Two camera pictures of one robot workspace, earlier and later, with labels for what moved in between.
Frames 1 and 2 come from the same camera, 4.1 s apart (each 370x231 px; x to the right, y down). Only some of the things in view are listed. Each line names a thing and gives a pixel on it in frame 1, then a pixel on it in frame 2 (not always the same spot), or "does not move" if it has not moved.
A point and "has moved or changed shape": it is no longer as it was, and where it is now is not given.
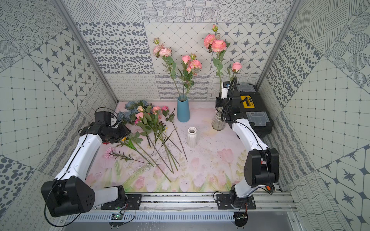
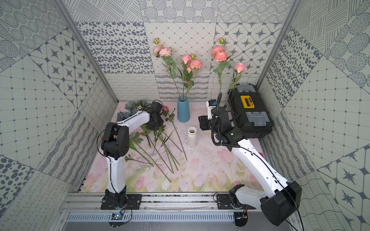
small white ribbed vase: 192,137 does not move
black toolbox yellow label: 253,108 does not move
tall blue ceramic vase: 183,115 does not move
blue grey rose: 132,107 does not move
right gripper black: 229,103 to 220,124
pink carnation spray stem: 165,53 does not move
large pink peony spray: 211,42 has moved or changed shape
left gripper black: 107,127 to 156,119
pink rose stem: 236,66 has moved or changed shape
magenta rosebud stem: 170,117 does not move
